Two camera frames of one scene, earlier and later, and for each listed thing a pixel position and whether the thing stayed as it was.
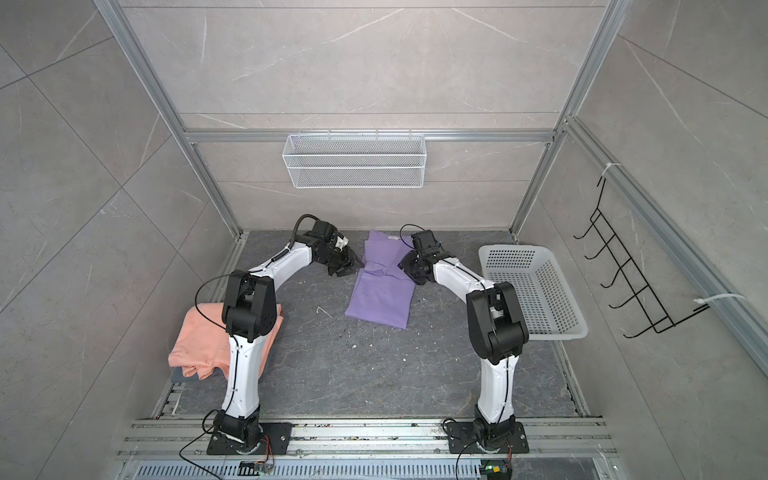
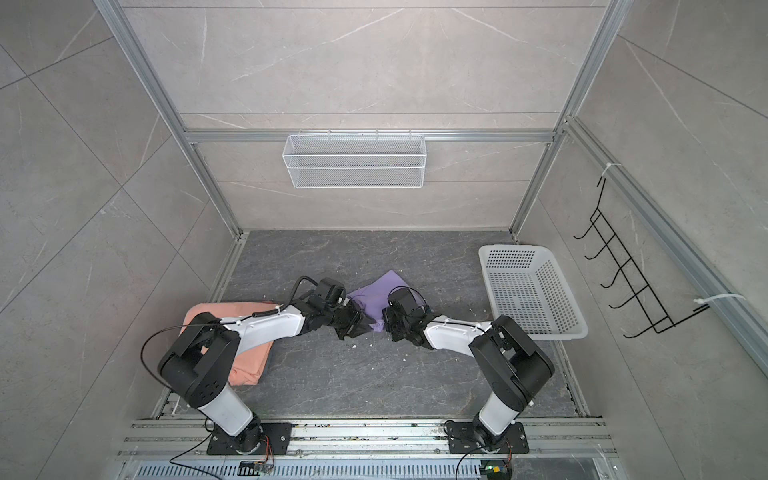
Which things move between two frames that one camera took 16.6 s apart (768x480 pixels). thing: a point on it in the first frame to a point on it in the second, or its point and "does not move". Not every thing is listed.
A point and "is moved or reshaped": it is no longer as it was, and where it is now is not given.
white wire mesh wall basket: [355, 160] does not move
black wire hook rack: [656, 315] does not move
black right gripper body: [411, 263] to [399, 329]
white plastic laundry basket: [546, 300] does not move
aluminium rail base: [370, 449] does not move
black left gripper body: [339, 260] to [349, 319]
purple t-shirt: [383, 293] is moved or reshaped
